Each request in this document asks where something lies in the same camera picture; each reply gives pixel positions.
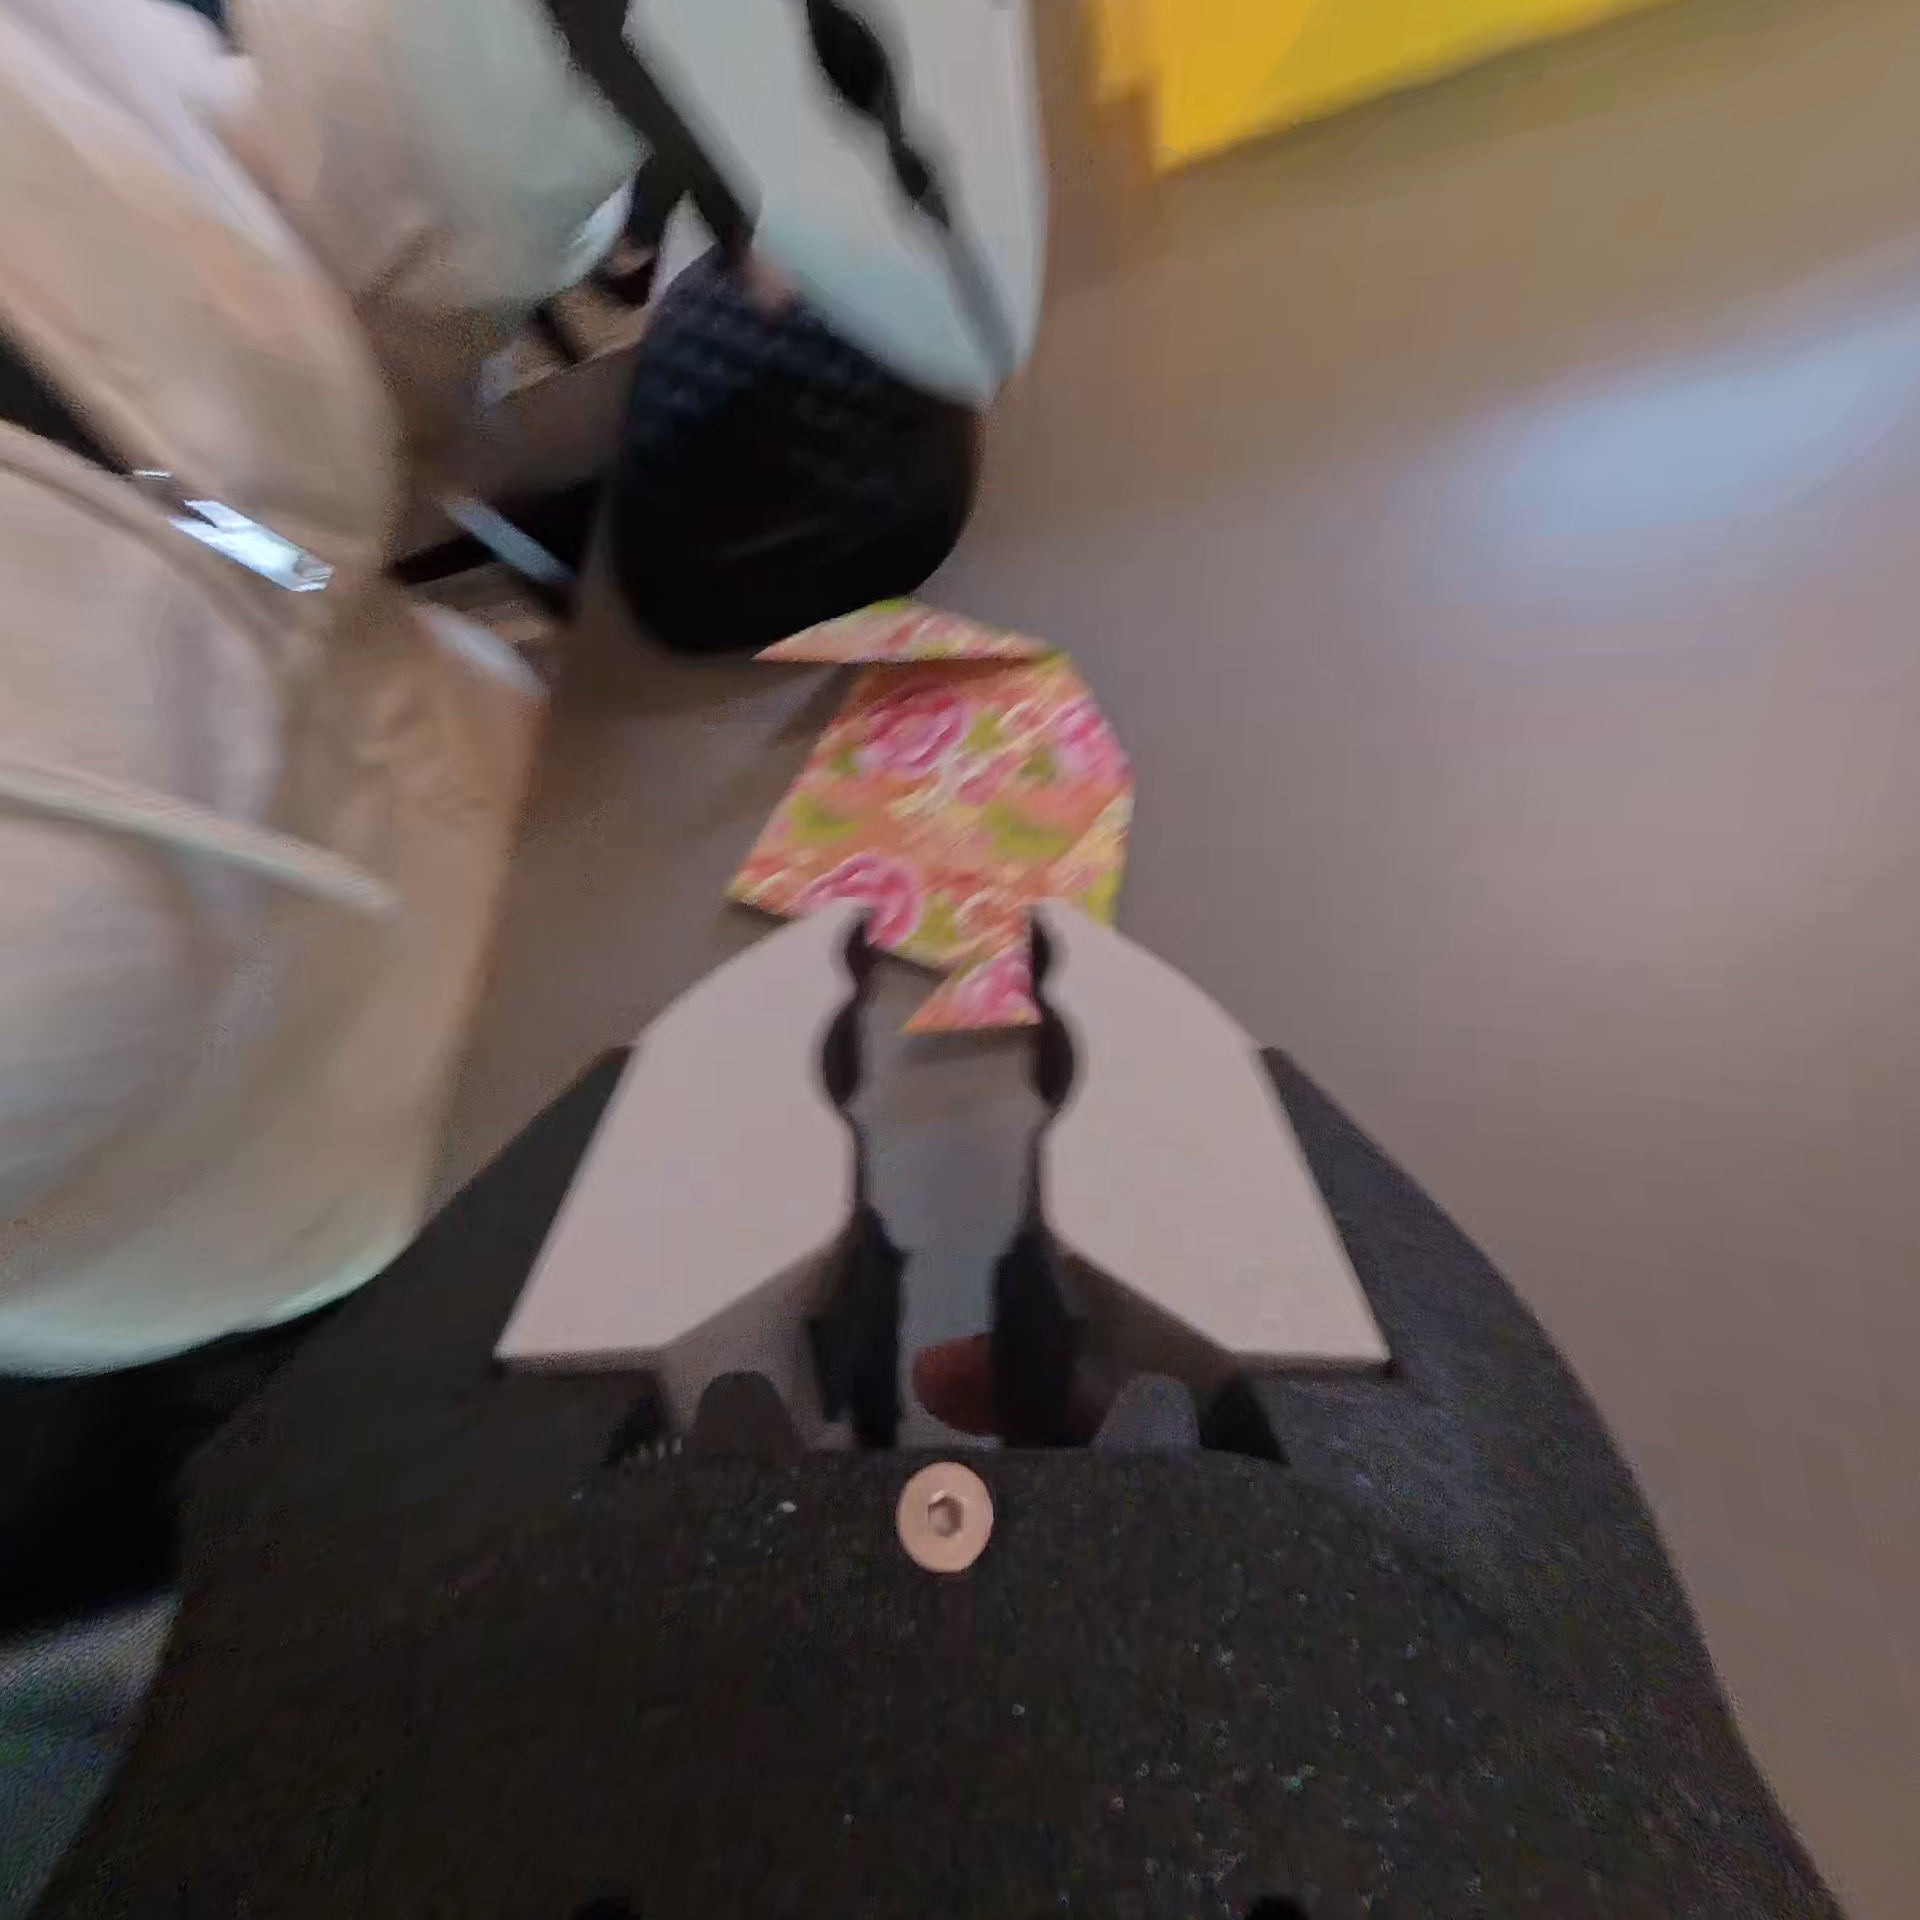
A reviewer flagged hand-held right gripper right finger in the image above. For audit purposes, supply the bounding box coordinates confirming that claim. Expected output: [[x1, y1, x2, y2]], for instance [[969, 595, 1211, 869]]
[[1028, 908, 1396, 1382]]

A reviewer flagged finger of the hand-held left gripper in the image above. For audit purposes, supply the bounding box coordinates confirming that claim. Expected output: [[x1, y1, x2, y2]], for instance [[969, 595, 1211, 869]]
[[880, 0, 1057, 415], [617, 0, 1000, 415]]

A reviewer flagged floral origami paper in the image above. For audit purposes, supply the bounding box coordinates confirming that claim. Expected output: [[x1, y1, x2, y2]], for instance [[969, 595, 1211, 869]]
[[726, 599, 1141, 1040]]

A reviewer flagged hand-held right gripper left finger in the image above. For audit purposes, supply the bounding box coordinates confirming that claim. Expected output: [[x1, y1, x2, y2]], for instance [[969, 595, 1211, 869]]
[[494, 911, 880, 1382]]

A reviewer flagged person's light jacket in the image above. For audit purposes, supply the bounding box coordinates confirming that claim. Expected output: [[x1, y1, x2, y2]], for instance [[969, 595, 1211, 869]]
[[0, 0, 739, 1382]]

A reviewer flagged yellow box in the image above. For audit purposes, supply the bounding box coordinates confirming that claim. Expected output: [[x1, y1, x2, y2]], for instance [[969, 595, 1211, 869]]
[[1088, 0, 1682, 177]]

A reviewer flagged black textured armrest pad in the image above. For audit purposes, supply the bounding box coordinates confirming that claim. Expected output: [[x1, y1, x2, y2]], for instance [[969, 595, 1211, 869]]
[[612, 256, 986, 660]]

